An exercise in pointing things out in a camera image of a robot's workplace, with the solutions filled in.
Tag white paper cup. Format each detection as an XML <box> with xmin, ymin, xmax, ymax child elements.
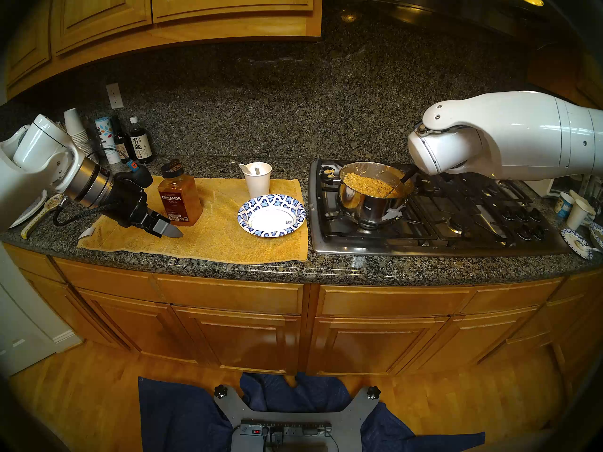
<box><xmin>569</xmin><ymin>189</ymin><xmax>595</xmax><ymax>211</ymax></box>
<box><xmin>243</xmin><ymin>162</ymin><xmax>272</xmax><ymax>198</ymax></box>
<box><xmin>567</xmin><ymin>199</ymin><xmax>595</xmax><ymax>231</ymax></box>

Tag yellow towel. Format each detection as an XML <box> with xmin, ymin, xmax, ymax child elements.
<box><xmin>77</xmin><ymin>176</ymin><xmax>309</xmax><ymax>264</ymax></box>

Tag white blue salt canister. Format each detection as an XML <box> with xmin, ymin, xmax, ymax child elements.
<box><xmin>95</xmin><ymin>117</ymin><xmax>122</xmax><ymax>165</ymax></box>

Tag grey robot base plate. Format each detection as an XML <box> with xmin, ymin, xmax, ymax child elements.
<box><xmin>214</xmin><ymin>385</ymin><xmax>381</xmax><ymax>452</ymax></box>

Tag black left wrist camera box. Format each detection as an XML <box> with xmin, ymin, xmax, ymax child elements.
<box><xmin>123</xmin><ymin>158</ymin><xmax>154</xmax><ymax>188</ymax></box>

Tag stack of white paper cups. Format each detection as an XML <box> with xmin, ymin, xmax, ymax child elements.
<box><xmin>64</xmin><ymin>108</ymin><xmax>95</xmax><ymax>162</ymax></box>

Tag blue patterned paper plate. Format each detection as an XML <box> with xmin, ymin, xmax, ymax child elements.
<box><xmin>561</xmin><ymin>227</ymin><xmax>603</xmax><ymax>260</ymax></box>

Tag black handled serving spoon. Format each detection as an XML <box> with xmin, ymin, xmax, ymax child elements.
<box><xmin>384</xmin><ymin>169</ymin><xmax>418</xmax><ymax>198</ymax></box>

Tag stainless steel pot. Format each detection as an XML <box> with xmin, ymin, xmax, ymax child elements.
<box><xmin>320</xmin><ymin>161</ymin><xmax>440</xmax><ymax>228</ymax></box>

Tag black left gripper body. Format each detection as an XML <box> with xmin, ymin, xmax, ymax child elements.
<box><xmin>105</xmin><ymin>172</ymin><xmax>154</xmax><ymax>227</ymax></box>

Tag small dark glass bottle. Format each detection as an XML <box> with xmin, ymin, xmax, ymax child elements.
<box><xmin>111</xmin><ymin>115</ymin><xmax>132</xmax><ymax>163</ymax></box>

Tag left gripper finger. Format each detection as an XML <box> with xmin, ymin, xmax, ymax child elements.
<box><xmin>150</xmin><ymin>212</ymin><xmax>183</xmax><ymax>235</ymax></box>
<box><xmin>148</xmin><ymin>221</ymin><xmax>182</xmax><ymax>238</ymax></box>

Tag stainless range hood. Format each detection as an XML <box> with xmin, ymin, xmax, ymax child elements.
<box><xmin>325</xmin><ymin>0</ymin><xmax>547</xmax><ymax>37</ymax></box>

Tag ground cinnamon jar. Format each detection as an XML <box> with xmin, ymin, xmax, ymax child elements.
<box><xmin>157</xmin><ymin>159</ymin><xmax>204</xmax><ymax>227</ymax></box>

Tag dirty wooden spoon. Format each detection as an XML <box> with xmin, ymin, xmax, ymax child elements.
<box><xmin>20</xmin><ymin>194</ymin><xmax>66</xmax><ymax>240</ymax></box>

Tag blue white yogurt cup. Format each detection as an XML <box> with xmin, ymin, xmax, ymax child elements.
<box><xmin>555</xmin><ymin>192</ymin><xmax>575</xmax><ymax>220</ymax></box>

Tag soy sauce bottle white label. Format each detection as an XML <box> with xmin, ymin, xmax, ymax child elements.
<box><xmin>129</xmin><ymin>116</ymin><xmax>154</xmax><ymax>164</ymax></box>

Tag wooden upper cabinet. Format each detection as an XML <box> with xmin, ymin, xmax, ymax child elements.
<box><xmin>528</xmin><ymin>41</ymin><xmax>603</xmax><ymax>110</ymax></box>
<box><xmin>5</xmin><ymin>0</ymin><xmax>323</xmax><ymax>101</ymax></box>

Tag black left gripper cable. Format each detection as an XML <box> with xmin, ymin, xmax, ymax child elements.
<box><xmin>52</xmin><ymin>199</ymin><xmax>123</xmax><ymax>226</ymax></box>

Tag wooden lower cabinets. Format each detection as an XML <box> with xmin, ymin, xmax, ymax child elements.
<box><xmin>2</xmin><ymin>243</ymin><xmax>603</xmax><ymax>379</ymax></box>

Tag stainless gas cooktop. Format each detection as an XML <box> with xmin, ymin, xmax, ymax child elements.
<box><xmin>308</xmin><ymin>159</ymin><xmax>573</xmax><ymax>257</ymax></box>

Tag dark blue cloth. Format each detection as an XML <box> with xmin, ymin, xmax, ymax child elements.
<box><xmin>138</xmin><ymin>372</ymin><xmax>486</xmax><ymax>452</ymax></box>

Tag oatmeal mass in pot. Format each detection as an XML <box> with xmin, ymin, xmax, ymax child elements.
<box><xmin>342</xmin><ymin>172</ymin><xmax>396</xmax><ymax>198</ymax></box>

